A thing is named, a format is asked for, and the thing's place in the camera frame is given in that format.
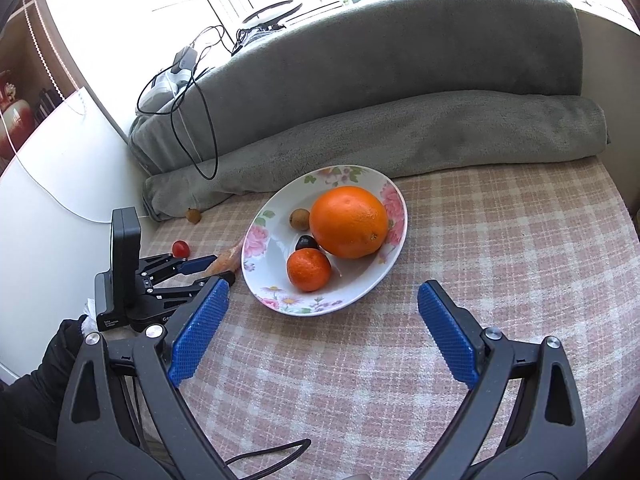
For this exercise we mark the person's left forearm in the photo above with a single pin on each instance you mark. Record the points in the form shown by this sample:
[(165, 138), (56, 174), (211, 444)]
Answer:
[(45, 385)]

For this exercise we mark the white board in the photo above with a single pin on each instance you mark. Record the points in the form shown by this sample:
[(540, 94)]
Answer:
[(50, 175)]

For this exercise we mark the dark grey folded blanket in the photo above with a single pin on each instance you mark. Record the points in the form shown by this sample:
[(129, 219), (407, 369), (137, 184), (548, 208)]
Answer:
[(375, 55)]

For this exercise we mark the red jar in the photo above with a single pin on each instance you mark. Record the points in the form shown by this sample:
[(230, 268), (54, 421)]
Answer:
[(12, 115)]

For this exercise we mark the orange carrot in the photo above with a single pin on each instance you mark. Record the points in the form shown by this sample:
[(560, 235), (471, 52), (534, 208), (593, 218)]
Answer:
[(227, 262)]

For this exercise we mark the small brown fruit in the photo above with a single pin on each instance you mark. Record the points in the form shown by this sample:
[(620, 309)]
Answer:
[(300, 219), (193, 216)]

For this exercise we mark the brown wooden shelf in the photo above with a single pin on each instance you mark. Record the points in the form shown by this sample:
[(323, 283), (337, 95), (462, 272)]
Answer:
[(30, 60)]

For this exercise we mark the red cherry tomato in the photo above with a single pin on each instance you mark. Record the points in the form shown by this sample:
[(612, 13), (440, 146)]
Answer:
[(180, 247)]

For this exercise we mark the small mandarin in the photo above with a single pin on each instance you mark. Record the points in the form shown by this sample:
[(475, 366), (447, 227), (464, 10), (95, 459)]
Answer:
[(308, 270)]

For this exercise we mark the floral white plate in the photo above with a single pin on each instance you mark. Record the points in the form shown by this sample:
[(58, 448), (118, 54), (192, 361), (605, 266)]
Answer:
[(270, 272)]

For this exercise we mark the light grey rolled blanket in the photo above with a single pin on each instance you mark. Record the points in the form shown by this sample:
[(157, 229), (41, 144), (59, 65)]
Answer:
[(400, 135)]

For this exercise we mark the small dark fruit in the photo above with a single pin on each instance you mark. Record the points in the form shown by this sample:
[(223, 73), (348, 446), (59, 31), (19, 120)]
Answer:
[(306, 243)]

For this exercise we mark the large orange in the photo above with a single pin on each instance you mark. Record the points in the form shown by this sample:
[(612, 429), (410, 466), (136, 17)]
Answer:
[(348, 222)]

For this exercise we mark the white power strip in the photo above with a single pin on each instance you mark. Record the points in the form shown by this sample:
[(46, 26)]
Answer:
[(165, 86)]

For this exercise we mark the pink plaid cloth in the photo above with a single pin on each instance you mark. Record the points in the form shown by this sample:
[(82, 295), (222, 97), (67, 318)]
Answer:
[(375, 385)]

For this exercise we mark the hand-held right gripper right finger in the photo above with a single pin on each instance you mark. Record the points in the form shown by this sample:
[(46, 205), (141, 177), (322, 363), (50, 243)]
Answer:
[(447, 335)]

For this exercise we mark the grey power adapter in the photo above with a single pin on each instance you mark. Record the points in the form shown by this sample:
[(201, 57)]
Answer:
[(182, 58)]

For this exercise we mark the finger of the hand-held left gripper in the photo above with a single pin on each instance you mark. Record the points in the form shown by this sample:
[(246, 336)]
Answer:
[(197, 263), (200, 287)]

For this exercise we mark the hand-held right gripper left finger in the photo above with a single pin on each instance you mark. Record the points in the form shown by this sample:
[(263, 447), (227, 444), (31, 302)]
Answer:
[(197, 332)]

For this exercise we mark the person's left hand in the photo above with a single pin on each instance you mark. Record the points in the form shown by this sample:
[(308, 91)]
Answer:
[(91, 316)]

